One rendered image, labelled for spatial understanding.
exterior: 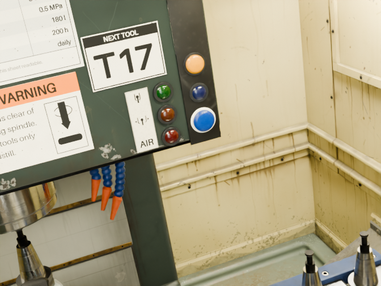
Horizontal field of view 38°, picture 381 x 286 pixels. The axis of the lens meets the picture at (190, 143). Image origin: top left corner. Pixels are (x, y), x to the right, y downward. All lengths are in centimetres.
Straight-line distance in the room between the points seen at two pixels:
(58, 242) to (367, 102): 97
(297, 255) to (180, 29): 164
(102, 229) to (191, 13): 91
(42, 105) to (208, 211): 142
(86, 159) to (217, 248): 147
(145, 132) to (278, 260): 155
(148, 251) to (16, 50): 104
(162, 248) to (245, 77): 67
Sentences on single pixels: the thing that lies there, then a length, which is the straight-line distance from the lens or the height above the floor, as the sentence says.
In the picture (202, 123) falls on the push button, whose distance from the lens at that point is 75.
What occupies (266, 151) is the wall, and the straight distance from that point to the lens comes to 206.
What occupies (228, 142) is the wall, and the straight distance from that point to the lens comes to 198.
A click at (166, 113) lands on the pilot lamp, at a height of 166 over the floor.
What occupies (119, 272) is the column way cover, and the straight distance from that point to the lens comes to 161.
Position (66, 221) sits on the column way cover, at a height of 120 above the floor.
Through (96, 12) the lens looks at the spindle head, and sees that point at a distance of 69.
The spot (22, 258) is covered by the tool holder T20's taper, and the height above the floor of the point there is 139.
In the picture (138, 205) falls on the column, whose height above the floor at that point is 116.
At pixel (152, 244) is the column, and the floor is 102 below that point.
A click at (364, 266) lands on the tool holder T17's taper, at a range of 106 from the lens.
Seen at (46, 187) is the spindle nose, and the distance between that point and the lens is 92.
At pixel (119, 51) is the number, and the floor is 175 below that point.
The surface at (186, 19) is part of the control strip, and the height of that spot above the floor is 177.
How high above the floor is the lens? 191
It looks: 23 degrees down
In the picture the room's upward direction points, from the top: 10 degrees counter-clockwise
